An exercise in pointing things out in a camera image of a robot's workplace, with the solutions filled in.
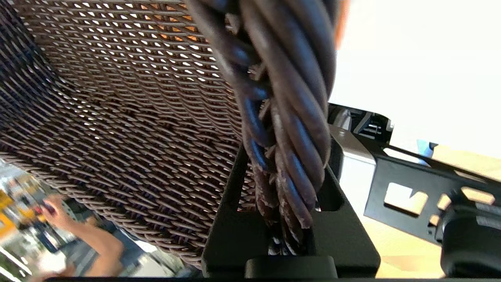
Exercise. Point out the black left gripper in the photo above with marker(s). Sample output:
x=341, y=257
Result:
x=473, y=243

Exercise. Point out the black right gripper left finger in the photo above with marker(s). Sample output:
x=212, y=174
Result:
x=231, y=239

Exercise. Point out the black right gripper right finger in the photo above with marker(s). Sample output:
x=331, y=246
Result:
x=344, y=239

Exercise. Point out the dark brown wicker basket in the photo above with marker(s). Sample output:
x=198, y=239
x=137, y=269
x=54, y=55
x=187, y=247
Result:
x=117, y=117

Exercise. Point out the orange wicker basket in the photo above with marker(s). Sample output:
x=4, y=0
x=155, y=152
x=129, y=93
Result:
x=342, y=23

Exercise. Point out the background person forearm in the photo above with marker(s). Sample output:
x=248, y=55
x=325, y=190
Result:
x=98, y=243

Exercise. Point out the background person hand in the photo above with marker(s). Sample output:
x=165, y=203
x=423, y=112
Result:
x=56, y=213

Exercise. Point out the small light blue object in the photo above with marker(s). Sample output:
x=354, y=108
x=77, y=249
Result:
x=426, y=148

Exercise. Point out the yellow background equipment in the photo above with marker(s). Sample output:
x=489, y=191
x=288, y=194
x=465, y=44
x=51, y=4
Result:
x=8, y=211

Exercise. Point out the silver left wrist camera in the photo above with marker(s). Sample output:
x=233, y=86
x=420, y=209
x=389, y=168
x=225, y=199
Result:
x=356, y=168

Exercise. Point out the black metal camera bracket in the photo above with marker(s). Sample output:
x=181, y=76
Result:
x=391, y=176

